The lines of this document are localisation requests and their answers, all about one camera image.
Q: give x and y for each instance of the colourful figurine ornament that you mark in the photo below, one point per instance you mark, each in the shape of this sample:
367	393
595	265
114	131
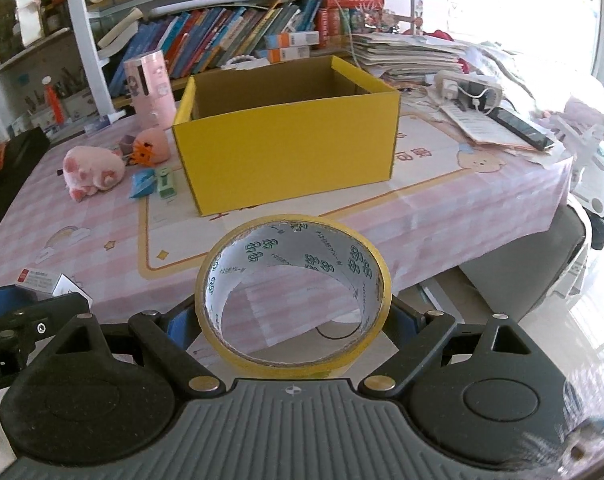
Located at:
389	19

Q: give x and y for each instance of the grey chair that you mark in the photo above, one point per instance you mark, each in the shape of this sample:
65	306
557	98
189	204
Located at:
521	260

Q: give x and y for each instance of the pink checkered tablecloth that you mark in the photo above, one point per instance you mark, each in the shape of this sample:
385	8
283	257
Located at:
82	230

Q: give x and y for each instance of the yellow adhesive tape roll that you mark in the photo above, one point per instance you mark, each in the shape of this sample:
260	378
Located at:
282	247

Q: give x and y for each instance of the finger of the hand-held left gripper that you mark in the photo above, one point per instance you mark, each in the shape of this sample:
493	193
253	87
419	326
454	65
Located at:
2	300
57	310

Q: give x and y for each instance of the red gift box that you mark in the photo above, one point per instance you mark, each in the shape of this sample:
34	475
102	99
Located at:
342	15

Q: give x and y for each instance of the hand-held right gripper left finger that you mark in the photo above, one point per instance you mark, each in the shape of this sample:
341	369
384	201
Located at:
182	322

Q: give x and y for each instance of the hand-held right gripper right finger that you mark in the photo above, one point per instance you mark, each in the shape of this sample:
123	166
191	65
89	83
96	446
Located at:
405	327

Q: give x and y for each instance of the stack of magazines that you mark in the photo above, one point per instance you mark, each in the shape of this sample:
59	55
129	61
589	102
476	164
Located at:
406	57

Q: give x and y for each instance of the white wooden bookshelf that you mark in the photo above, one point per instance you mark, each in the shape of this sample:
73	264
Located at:
89	60

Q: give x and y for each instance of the orange white medicine box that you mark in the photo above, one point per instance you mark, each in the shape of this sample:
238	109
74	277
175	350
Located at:
288	54
292	39

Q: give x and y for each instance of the white paper gift bag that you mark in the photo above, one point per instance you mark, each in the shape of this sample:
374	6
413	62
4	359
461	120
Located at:
29	17

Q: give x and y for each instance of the white long tube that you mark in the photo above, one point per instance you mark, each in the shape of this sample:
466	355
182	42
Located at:
207	4

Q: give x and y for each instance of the yellow cardboard box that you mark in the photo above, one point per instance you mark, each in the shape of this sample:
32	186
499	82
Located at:
282	160

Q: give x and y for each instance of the row of leaning books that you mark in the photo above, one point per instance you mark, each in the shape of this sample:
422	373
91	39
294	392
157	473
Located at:
207	35

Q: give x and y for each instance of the small white box red label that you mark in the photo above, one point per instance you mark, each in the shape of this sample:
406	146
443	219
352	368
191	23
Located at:
39	281

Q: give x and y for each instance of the black slim device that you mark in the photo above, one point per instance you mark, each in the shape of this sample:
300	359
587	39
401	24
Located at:
519	127

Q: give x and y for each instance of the white printed paper sheet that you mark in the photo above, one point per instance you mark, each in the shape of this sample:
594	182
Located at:
476	127

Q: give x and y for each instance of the white power strip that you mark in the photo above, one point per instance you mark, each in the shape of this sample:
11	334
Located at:
469	87

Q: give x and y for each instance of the pink plush pig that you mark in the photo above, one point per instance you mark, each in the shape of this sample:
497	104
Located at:
89	167

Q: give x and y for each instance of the white pen organiser box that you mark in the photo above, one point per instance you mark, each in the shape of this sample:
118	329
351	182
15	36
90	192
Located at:
77	102

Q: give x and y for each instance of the folded beige book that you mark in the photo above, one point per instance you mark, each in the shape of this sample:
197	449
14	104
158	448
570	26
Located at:
117	32

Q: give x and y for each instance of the mint green stapler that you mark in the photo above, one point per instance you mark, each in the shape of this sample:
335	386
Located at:
166	185

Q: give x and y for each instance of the pink cylinder humidifier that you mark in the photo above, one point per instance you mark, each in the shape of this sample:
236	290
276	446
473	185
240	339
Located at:
149	95

